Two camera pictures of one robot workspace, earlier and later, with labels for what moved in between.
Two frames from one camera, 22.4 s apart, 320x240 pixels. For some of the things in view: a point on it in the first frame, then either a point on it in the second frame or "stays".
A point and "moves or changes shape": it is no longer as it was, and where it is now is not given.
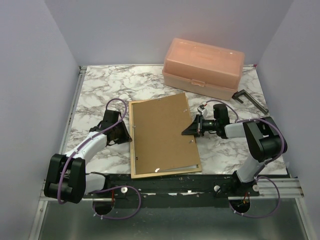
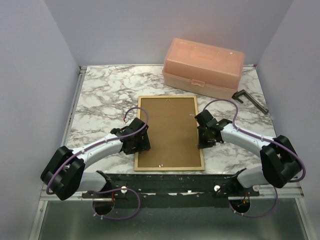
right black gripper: [196, 128] to [201, 143]
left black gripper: [126, 137] to [144, 145]
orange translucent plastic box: [210, 70] stays
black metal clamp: [236, 95] stays
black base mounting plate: [174, 190] stays
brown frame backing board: [159, 143] moves or changes shape
